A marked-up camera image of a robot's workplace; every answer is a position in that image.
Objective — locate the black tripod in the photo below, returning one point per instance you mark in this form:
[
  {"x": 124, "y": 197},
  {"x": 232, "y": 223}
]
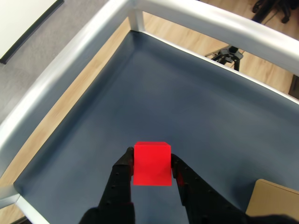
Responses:
[{"x": 225, "y": 57}]

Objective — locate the black floor box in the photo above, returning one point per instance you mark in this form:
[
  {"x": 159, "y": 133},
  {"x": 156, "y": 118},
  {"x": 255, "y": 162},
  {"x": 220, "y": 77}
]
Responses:
[{"x": 294, "y": 85}]

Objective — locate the red cube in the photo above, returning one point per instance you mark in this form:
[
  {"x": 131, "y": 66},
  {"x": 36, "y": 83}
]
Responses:
[{"x": 151, "y": 163}]

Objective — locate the silver metal table frame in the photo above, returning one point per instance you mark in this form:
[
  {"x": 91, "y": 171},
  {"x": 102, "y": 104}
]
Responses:
[{"x": 70, "y": 53}]

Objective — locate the white panel with black edge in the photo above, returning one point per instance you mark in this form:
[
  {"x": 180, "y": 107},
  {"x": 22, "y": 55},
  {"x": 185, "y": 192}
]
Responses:
[{"x": 18, "y": 23}]

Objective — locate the black office chair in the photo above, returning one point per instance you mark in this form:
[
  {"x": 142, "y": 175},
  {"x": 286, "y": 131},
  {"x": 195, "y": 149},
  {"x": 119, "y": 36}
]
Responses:
[{"x": 268, "y": 10}]

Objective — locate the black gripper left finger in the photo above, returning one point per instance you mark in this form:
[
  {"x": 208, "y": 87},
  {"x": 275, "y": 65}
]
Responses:
[{"x": 116, "y": 184}]

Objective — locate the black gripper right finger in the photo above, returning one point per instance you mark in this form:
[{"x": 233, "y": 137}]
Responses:
[{"x": 201, "y": 198}]

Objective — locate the tan square open box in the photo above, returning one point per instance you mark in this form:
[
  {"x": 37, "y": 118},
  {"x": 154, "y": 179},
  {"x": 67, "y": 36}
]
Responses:
[{"x": 271, "y": 198}]

